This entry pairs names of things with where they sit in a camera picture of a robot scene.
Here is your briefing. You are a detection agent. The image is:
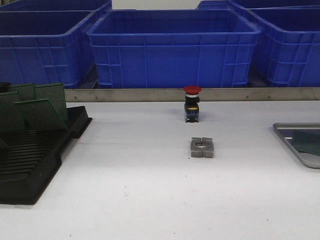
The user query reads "black slotted board rack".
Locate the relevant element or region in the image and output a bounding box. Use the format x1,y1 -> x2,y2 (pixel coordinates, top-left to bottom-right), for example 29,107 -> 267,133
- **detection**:
0,106 -> 92,205

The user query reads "metal tray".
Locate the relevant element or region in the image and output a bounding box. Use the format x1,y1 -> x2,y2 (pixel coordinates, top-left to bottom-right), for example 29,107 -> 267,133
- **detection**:
273,123 -> 320,169

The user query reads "red emergency stop button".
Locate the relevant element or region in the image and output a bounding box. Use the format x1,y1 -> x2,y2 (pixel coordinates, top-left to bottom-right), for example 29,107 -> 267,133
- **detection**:
183,85 -> 202,123

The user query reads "grey metal clamp block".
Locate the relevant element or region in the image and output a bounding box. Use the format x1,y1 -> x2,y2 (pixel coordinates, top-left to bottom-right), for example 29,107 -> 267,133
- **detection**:
190,137 -> 215,158

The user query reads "blue plastic crate centre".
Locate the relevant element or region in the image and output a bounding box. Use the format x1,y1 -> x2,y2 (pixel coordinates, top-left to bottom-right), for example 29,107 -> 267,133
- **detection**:
87,9 -> 260,89

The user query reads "blue plastic crate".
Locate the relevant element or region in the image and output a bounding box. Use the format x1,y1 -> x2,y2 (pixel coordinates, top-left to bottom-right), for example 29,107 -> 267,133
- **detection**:
87,9 -> 260,89
247,8 -> 320,87
0,11 -> 97,88

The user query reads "blue crate far right rear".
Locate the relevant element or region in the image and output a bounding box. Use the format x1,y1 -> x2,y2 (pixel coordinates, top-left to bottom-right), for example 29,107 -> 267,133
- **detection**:
196,0 -> 320,10

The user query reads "blue plastic crate left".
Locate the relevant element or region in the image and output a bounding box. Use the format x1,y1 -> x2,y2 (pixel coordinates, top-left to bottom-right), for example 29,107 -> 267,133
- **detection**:
0,11 -> 97,88

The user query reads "blue plastic crate right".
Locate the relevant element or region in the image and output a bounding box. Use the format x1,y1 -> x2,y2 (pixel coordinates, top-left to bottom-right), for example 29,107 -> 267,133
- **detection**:
247,8 -> 320,87

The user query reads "blue crate far left rear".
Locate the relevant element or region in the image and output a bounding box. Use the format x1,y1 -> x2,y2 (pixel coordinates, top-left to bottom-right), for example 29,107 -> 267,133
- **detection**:
0,0 -> 112,12

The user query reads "steel shelf frame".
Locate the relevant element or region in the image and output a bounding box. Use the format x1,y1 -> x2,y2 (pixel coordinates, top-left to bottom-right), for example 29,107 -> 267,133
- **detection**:
65,87 -> 320,103

